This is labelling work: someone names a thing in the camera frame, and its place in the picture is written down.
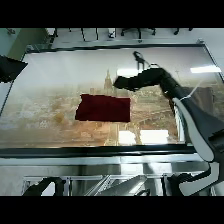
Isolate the silver frame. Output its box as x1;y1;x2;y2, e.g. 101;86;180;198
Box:
0;155;224;197

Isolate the black office chair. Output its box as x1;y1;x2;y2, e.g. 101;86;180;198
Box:
120;27;157;41

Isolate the dark red T-shirt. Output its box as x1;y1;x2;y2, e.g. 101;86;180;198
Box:
74;93;132;123

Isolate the black garment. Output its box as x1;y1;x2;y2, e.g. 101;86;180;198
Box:
0;54;29;84

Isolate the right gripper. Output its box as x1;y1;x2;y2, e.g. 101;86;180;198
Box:
127;68;163;92

